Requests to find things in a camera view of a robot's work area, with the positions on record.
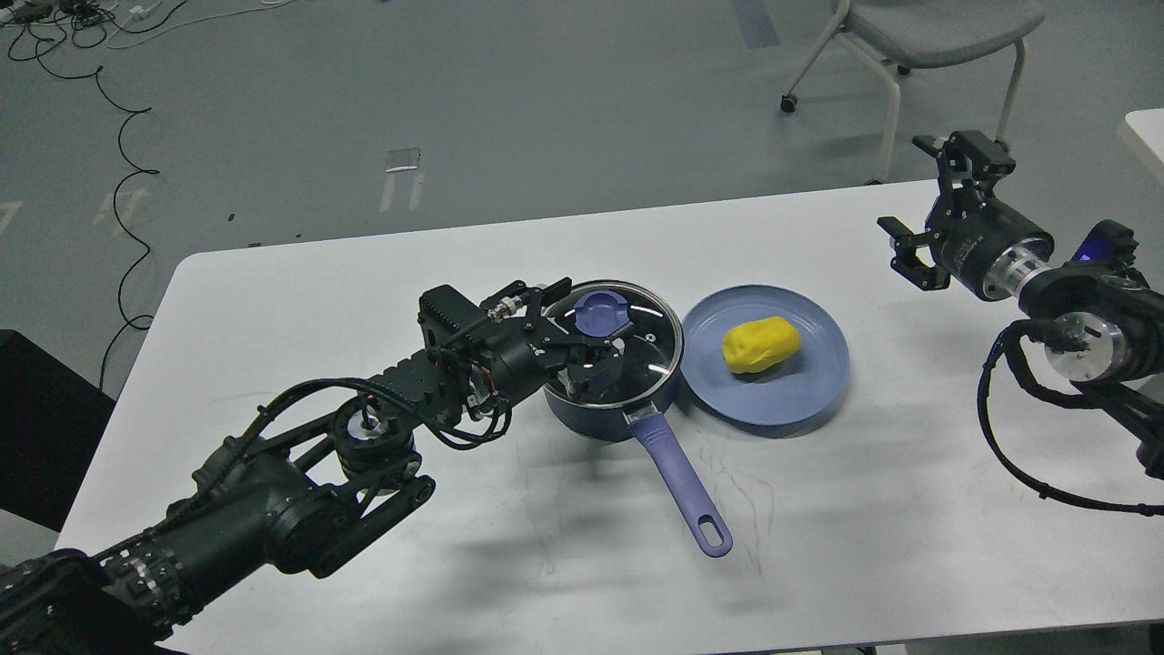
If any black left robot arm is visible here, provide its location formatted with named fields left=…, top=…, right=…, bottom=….
left=3, top=278, right=636, bottom=654

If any grey floor outlet plate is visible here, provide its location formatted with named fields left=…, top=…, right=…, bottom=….
left=384, top=145, right=423, bottom=175

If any yellow potato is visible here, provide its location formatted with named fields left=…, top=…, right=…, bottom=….
left=722, top=316, right=801, bottom=376

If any black box at left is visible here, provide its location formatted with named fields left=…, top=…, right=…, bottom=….
left=1, top=330, right=115, bottom=531

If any white table corner right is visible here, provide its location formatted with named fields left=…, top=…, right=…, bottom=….
left=1117, top=107, right=1164, bottom=184

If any dark blue saucepan purple handle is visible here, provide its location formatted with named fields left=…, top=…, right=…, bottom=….
left=542, top=279, right=734, bottom=558

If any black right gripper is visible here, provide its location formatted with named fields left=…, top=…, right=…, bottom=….
left=878, top=130, right=1055, bottom=301

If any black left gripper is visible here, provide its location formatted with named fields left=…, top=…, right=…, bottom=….
left=484, top=304, right=633, bottom=401

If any glass lid purple knob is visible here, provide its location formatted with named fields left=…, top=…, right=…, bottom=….
left=542, top=279, right=684, bottom=410

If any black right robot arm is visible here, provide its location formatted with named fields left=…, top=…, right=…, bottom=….
left=878, top=130, right=1163, bottom=517

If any white floor cable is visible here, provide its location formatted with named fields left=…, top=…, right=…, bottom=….
left=105, top=0, right=296, bottom=49

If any black floor cable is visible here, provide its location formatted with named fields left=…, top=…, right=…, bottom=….
left=3, top=0, right=192, bottom=392

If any blue plate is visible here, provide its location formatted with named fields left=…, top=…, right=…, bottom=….
left=682, top=285, right=849, bottom=427

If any grey office chair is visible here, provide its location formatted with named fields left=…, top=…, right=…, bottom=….
left=780, top=1, right=1045, bottom=184

